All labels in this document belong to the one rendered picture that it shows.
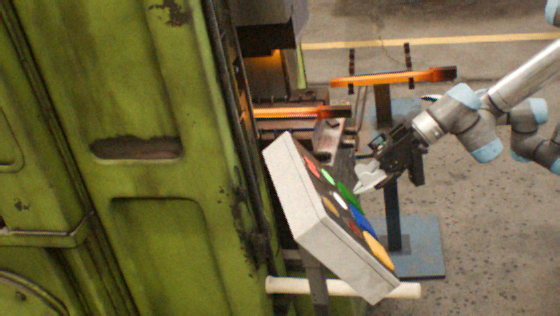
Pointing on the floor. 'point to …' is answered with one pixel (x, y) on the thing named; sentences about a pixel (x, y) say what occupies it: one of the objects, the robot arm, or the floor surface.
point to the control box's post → (319, 291)
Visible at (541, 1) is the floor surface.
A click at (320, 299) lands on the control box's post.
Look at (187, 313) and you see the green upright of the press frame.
